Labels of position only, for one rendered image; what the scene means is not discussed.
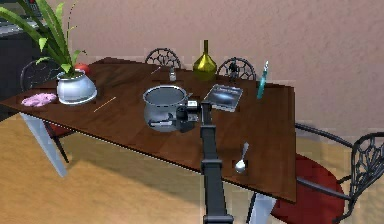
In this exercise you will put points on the pink cloth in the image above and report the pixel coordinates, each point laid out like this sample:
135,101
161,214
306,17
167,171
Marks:
39,99

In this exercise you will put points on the black chair with red seat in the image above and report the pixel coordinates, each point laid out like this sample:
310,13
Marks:
36,74
310,196
245,69
163,57

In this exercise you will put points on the dark cupboard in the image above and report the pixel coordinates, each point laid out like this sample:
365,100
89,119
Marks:
13,60

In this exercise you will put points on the green plant in silver pot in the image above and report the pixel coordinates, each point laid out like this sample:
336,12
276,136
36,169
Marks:
76,88

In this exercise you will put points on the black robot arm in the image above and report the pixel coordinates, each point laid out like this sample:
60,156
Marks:
212,156

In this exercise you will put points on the small dark statue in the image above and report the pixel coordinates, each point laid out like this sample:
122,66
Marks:
233,70

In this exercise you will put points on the small grey pen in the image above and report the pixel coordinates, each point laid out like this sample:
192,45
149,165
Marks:
155,70

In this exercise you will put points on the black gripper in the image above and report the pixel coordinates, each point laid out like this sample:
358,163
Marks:
181,117

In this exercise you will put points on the silver spoon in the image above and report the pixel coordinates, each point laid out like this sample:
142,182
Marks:
240,164

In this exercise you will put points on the small glass salt shaker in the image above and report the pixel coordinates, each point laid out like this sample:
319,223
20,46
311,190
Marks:
172,74

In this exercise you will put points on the brown wooden table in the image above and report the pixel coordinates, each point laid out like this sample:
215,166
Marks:
133,133

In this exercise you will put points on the thin yellow pencil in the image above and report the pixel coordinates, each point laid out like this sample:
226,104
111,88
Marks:
104,104

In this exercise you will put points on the gold vase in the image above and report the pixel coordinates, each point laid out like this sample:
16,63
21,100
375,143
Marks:
204,65

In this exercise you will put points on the teal spray bottle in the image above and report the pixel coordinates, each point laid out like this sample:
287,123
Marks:
262,83

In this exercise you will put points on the red apple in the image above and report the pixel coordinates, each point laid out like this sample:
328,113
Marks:
83,67

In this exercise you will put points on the silver cooking pot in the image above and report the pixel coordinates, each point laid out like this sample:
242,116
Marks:
160,103

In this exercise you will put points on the dark grey book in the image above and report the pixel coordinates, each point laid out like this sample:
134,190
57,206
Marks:
224,96

